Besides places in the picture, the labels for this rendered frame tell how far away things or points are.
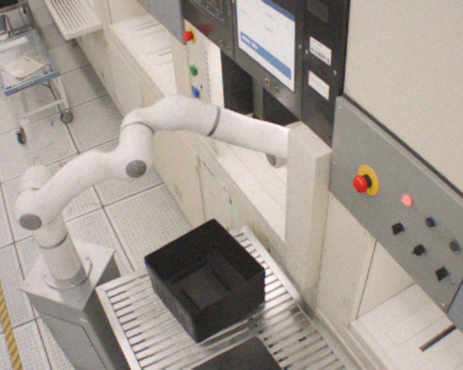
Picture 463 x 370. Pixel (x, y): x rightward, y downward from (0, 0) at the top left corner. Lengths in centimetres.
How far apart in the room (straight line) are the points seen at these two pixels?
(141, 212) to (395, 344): 195
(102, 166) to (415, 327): 101
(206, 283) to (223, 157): 53
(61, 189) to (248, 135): 57
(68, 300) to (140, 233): 124
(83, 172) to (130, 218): 159
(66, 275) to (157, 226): 123
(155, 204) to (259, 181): 129
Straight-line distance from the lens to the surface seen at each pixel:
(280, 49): 128
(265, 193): 186
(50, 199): 154
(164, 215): 303
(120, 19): 328
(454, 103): 88
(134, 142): 140
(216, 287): 172
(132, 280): 180
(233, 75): 208
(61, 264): 179
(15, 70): 392
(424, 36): 88
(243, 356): 148
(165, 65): 268
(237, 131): 142
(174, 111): 136
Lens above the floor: 218
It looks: 44 degrees down
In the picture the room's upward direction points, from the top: 3 degrees counter-clockwise
